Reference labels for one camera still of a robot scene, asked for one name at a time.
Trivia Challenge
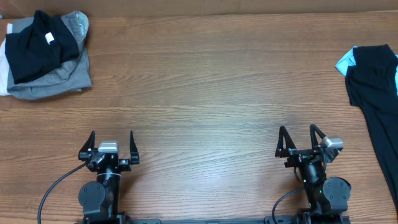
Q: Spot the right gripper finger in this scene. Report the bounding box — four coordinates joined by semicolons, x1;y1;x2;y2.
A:
275;126;296;156
310;124;326;149

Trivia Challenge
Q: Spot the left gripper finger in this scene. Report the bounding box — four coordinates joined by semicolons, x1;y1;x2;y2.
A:
79;131;95;153
129;131;139;159

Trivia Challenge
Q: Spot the black t-shirt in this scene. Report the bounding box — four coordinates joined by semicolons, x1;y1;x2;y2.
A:
345;44;397;205

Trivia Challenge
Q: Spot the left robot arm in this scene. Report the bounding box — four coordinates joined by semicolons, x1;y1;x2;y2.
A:
78;131;139;223

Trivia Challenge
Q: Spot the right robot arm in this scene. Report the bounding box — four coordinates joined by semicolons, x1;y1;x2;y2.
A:
271;124;351;224

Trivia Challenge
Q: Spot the light blue t-shirt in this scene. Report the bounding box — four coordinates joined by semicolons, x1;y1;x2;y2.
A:
335;44;397;105

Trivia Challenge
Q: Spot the folded grey shirt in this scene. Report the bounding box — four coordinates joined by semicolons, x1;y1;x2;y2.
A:
1;11;92;100

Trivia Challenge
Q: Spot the folded black shirt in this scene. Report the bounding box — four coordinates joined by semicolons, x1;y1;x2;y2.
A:
5;10;80;84

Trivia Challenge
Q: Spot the folded white shirt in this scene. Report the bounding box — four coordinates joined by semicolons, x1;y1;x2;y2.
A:
0;39;9;96

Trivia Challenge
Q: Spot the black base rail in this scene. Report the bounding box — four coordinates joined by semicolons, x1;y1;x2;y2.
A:
75;215;351;224

